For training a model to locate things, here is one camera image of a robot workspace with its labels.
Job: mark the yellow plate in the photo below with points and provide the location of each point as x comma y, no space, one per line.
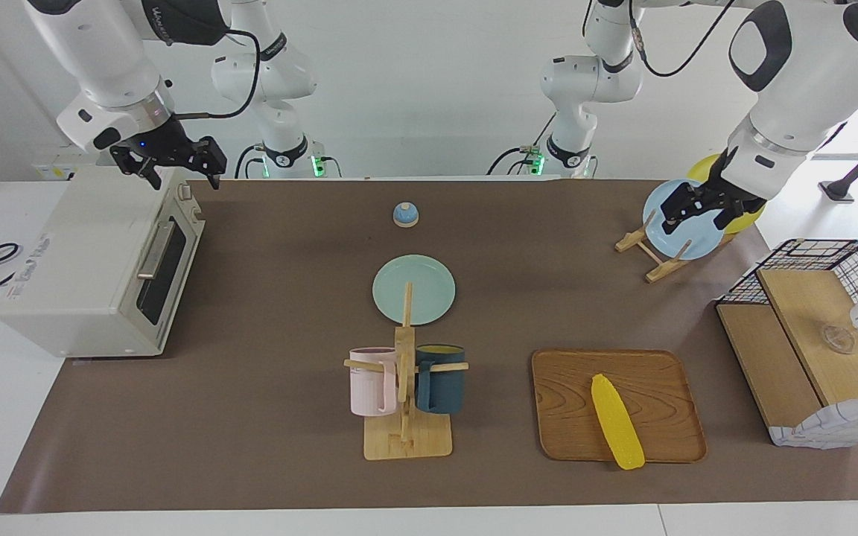
749,219

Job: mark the wooden serving tray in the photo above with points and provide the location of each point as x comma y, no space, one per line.
667,387

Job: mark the yellow corn cob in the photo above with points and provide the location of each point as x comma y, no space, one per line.
617,420

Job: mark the brown table mat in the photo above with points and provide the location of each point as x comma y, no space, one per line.
287,432

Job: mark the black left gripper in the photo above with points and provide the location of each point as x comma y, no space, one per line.
731,192

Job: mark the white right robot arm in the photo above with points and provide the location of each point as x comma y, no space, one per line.
94,52

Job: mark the pale green plate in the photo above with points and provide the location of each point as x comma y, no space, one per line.
429,290

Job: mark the small clear glass dish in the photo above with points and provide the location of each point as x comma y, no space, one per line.
837,340

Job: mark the dark blue mug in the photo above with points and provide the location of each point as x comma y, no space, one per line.
440,383

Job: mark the wooden mug tree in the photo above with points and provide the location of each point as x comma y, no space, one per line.
405,439

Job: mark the white wall box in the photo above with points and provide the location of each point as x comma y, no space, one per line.
64,160

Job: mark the blue call bell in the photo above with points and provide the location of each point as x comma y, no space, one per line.
406,216

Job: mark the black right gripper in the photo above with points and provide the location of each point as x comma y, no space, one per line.
157,145

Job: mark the light blue plate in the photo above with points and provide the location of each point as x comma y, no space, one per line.
697,242

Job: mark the pink mug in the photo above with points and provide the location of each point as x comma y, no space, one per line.
371,383

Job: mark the beige toaster oven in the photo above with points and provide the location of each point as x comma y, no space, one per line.
79,260

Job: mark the wooden plate rack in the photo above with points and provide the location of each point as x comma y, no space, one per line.
656,268

